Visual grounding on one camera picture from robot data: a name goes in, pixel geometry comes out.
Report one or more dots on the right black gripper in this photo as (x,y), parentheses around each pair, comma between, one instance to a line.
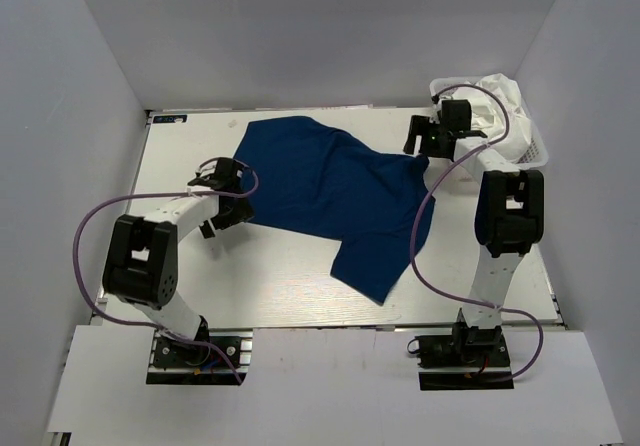
(419,125)

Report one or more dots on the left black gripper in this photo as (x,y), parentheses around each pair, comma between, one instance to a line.
(242,212)

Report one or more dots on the blue t shirt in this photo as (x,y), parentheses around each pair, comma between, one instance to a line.
(322,181)

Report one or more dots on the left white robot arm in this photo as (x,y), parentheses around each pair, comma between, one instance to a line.
(142,262)

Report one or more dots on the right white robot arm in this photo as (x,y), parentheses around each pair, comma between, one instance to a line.
(509,216)

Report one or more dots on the blue table label sticker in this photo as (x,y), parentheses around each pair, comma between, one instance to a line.
(169,119)

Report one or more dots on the white plastic basket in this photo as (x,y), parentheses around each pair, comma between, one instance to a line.
(523,144)

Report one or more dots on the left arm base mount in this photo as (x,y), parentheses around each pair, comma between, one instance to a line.
(173,363)

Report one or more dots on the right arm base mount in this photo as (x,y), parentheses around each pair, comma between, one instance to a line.
(442,367)

